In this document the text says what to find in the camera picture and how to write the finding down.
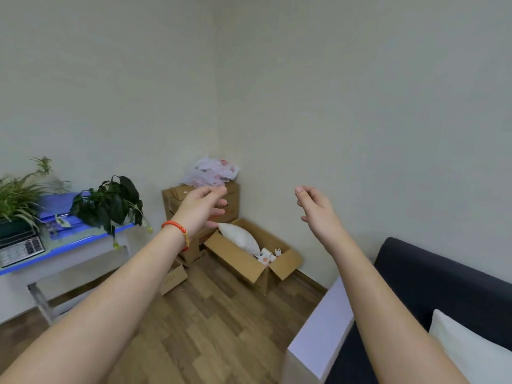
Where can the person's left hand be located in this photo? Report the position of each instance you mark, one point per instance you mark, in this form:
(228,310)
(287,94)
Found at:
(196,209)

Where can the person's right hand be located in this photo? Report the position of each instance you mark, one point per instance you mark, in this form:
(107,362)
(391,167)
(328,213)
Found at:
(320,213)

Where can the person's left thumb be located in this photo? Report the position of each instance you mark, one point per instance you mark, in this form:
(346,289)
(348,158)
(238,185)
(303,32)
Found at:
(212,190)

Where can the person's right thumb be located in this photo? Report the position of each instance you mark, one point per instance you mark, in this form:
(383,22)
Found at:
(306,190)

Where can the person's right forearm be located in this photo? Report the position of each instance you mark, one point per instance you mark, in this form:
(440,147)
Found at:
(384,315)

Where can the person's left forearm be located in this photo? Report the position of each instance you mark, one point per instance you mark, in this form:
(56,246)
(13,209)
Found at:
(104,307)

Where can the crumpled white pink plastic bag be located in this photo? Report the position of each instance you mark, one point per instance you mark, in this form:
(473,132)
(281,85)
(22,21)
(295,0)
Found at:
(210,171)

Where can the white pillow in plastic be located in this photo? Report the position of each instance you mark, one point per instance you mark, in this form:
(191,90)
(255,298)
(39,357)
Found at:
(240,237)

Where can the open cardboard box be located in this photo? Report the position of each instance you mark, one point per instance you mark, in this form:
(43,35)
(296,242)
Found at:
(240,261)

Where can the small white orange container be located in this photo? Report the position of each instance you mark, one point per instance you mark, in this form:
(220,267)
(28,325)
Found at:
(264,256)

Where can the small flat cardboard box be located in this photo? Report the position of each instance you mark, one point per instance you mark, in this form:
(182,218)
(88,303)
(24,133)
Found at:
(174,277)

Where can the dark green leafy potted plant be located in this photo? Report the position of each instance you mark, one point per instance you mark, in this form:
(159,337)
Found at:
(108,203)

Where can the blue glass top desk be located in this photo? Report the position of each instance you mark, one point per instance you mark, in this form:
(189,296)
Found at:
(80,245)

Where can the dark blue sofa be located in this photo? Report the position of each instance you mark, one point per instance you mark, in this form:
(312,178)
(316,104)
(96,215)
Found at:
(440,283)

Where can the spider plant in black pot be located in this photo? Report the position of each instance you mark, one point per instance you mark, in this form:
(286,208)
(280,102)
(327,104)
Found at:
(16,199)

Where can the electronic weighing scale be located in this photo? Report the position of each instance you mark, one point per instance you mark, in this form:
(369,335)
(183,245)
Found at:
(20,247)

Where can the white sofa cushion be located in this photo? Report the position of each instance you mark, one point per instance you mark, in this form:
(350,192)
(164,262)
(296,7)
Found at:
(472,351)

